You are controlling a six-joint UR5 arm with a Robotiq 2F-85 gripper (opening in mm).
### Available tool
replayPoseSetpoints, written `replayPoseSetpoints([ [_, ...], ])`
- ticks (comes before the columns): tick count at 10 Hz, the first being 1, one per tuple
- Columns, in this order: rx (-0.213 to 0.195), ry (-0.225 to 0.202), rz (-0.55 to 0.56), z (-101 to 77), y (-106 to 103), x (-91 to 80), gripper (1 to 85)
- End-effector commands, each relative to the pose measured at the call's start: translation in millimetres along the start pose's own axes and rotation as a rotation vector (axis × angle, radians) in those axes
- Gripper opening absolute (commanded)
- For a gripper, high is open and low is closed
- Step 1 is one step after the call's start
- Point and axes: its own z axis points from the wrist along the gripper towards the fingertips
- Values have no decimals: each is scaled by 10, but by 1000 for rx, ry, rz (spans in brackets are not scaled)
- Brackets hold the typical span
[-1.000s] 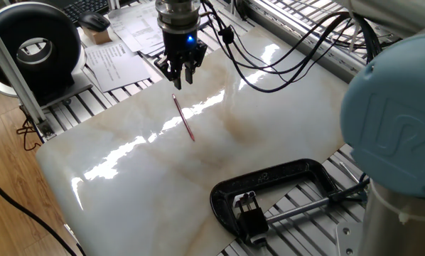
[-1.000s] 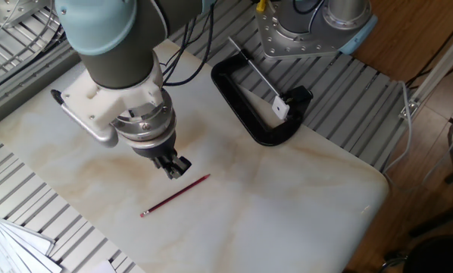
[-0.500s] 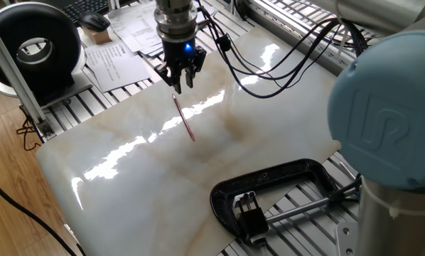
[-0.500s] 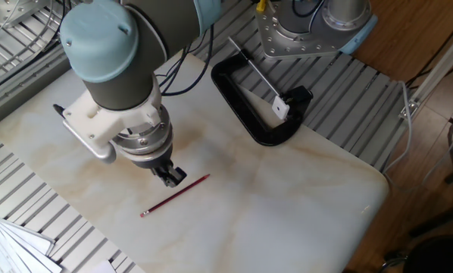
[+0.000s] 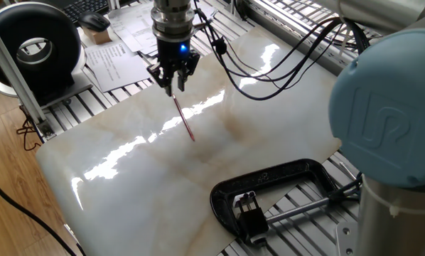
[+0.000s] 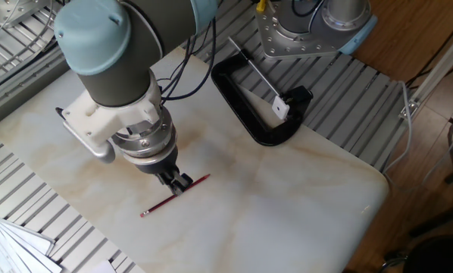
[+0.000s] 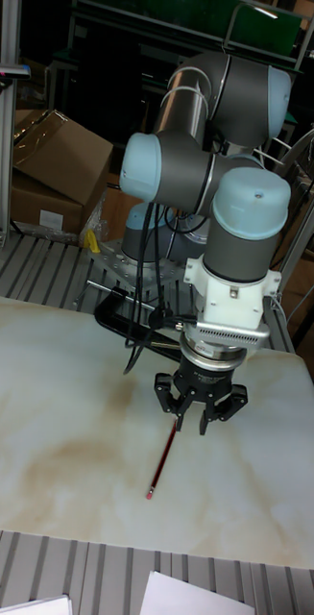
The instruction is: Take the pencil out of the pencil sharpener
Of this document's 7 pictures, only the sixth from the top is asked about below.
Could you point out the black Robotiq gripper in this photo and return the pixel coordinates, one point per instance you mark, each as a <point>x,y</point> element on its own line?
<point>158,167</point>

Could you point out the red pencil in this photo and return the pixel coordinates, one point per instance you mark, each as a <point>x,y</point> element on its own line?
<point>154,208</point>

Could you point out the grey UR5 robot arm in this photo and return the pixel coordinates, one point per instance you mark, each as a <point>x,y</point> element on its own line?
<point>116,76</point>

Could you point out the small black white pencil sharpener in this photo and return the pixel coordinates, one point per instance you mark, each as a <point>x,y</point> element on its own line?
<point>280,108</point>

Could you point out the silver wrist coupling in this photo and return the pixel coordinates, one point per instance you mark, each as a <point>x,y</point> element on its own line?
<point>147,146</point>

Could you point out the white marble tile slab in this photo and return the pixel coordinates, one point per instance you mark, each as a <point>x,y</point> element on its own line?
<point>249,208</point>

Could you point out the black metal C-clamp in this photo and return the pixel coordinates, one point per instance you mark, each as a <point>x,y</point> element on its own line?
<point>245,113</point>

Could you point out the single white printed sheet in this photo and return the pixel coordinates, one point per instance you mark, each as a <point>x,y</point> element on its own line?
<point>102,267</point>

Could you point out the white printed paper stack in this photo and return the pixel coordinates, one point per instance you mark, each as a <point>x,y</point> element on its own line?
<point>7,250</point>

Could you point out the yellow connector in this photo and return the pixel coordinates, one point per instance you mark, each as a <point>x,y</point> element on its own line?
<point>261,5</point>

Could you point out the silver perforated mounting plate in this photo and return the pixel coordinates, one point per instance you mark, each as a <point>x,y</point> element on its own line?
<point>7,9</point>

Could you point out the black chair leg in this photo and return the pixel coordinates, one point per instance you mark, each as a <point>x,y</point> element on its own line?
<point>438,220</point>

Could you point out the black round stool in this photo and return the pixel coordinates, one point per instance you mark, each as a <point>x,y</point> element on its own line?
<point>438,258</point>

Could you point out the white printed wrist mount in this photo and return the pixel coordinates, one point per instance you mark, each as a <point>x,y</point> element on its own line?
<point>97,121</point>

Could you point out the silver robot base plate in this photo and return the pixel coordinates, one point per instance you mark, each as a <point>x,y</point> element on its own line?
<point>287,45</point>

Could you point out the grey aluminium table rail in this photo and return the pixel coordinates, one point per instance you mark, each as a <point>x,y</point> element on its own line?
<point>22,98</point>

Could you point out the aluminium frame profile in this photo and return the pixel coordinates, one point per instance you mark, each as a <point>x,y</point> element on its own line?
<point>438,68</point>

